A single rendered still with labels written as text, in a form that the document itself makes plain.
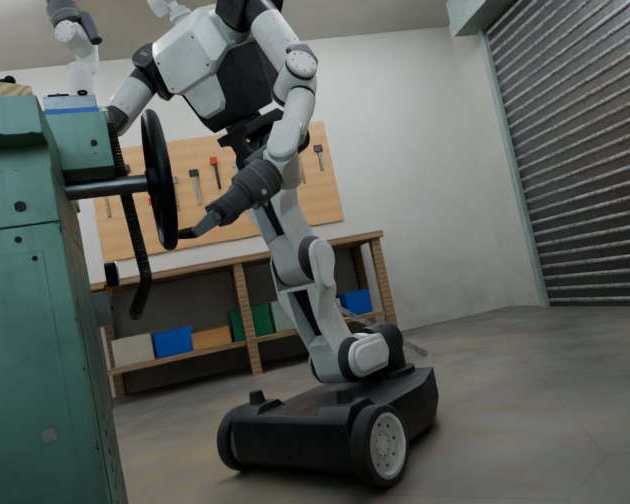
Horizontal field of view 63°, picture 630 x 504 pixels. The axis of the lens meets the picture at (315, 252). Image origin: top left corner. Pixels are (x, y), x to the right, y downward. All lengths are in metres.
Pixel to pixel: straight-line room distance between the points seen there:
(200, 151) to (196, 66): 3.00
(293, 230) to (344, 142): 3.18
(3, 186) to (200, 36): 0.77
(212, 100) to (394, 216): 3.31
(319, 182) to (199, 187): 1.02
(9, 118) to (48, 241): 0.19
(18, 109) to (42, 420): 0.46
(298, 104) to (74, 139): 0.49
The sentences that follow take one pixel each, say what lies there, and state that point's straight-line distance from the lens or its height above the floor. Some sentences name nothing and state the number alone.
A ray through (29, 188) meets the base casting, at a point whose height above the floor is 0.77.
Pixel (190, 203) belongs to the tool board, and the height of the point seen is 1.41.
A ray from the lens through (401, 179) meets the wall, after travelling 4.77.
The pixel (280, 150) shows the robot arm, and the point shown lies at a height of 0.83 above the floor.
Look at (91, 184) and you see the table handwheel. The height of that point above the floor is 0.81.
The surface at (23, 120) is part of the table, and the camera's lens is 0.90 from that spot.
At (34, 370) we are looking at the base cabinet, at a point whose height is 0.50.
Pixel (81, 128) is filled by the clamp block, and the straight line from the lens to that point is 1.13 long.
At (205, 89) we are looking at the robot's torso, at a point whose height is 1.13.
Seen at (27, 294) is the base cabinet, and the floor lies 0.61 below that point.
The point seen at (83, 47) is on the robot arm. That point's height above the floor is 1.35.
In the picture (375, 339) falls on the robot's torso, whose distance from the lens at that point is 1.74.
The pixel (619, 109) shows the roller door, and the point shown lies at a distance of 3.74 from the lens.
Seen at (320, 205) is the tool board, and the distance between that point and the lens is 4.49.
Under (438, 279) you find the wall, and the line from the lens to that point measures 4.77.
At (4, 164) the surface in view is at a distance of 0.94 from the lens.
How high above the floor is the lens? 0.53
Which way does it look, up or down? 4 degrees up
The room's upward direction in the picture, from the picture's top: 11 degrees counter-clockwise
